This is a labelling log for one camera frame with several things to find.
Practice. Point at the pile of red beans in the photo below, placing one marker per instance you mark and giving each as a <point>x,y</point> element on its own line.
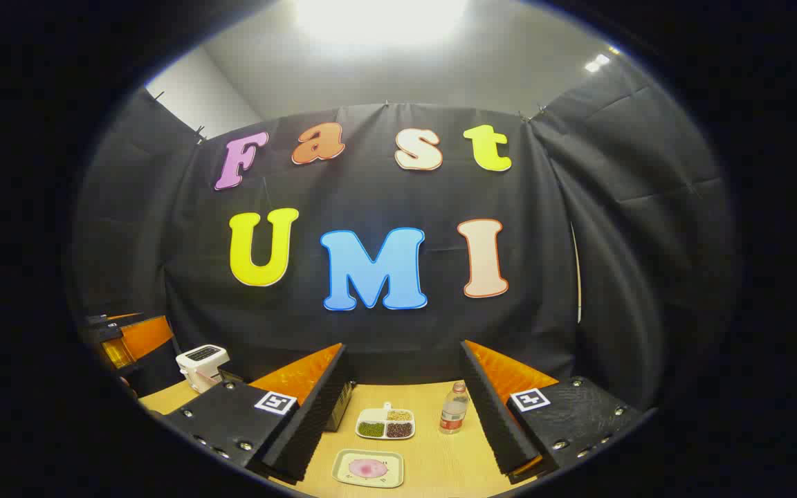
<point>399,430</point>

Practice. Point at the pile of soybeans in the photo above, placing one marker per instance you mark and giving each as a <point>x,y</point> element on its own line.
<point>400,416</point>

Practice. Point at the white divided tray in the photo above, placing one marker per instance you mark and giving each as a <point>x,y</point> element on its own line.
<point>378,415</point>

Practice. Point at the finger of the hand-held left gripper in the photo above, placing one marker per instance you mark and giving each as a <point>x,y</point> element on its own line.
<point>160,373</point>

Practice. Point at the white toaster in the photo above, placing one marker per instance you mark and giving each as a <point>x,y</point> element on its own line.
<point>201,370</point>

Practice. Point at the clear plastic water bottle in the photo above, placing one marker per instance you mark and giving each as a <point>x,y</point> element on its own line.
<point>454,413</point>

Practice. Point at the pile of green mung beans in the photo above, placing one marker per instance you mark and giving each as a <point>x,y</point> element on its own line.
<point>371,429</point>

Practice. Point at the large ceiling light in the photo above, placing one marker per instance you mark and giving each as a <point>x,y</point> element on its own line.
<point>379,21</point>

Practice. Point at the small ceiling light panel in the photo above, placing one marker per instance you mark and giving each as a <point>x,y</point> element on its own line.
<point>597,62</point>

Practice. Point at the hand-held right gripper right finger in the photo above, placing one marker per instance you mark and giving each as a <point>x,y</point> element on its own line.
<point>492,408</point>

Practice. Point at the black backdrop cloth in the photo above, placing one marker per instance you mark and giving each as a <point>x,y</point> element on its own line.
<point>371,194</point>

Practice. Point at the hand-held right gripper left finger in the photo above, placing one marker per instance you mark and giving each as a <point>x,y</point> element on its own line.
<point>315,408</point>

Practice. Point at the cream square plate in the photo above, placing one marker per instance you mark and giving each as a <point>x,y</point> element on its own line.
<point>343,477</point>

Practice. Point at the black electric oven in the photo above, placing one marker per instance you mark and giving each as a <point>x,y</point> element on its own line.
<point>340,408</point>

